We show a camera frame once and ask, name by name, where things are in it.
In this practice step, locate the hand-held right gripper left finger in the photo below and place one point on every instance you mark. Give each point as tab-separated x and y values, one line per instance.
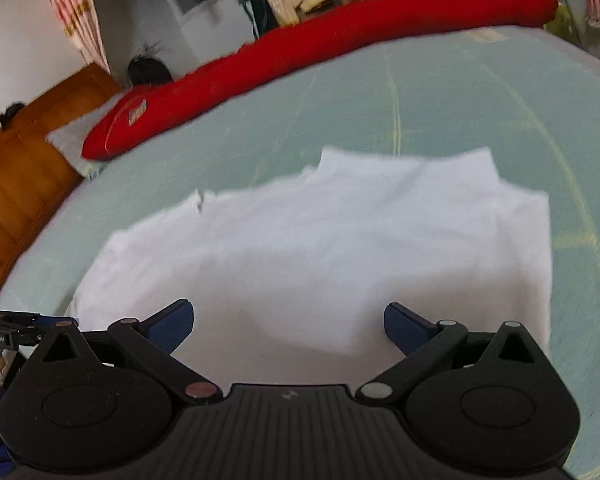
172	325

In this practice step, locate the small black object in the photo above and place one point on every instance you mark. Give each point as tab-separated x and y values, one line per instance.
12	115

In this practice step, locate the grey checked pillow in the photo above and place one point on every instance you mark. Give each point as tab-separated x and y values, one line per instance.
67	137

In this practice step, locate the white printed sweatshirt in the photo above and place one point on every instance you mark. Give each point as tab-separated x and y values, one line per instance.
330	235

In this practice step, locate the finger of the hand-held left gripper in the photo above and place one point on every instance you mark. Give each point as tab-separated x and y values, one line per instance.
50	319
15	322

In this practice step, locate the black backpack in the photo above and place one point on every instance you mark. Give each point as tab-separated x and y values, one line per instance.
150	70

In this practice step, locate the wooden headboard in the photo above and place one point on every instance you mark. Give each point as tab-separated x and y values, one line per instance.
25	170

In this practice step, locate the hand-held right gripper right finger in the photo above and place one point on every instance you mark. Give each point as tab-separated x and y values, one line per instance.
402	327

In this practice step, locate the pale yellow garment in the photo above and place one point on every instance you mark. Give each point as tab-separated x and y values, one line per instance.
295	0

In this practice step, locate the red quilt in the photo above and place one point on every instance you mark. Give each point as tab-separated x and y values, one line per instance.
330	40

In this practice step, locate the green plastic bag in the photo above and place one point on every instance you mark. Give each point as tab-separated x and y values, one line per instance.
562	25

